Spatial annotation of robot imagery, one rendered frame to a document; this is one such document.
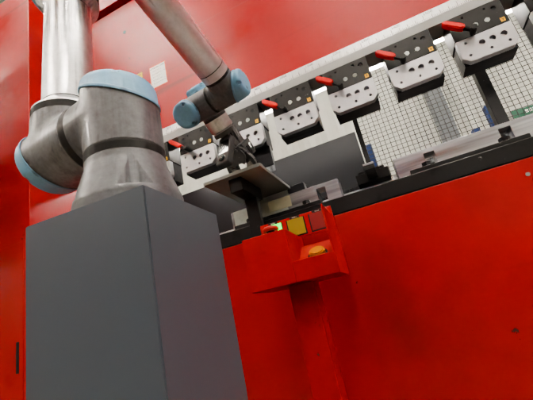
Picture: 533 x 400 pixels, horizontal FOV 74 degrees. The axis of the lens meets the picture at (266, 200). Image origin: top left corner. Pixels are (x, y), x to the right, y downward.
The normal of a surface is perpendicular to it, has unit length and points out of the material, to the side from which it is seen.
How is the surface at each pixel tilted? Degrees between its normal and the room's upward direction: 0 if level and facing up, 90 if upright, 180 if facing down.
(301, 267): 90
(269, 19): 90
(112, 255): 90
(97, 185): 72
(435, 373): 90
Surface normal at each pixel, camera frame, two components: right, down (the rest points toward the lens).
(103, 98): -0.10, -0.29
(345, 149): -0.38, -0.21
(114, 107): 0.14, -0.33
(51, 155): -0.30, 0.36
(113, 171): 0.03, -0.59
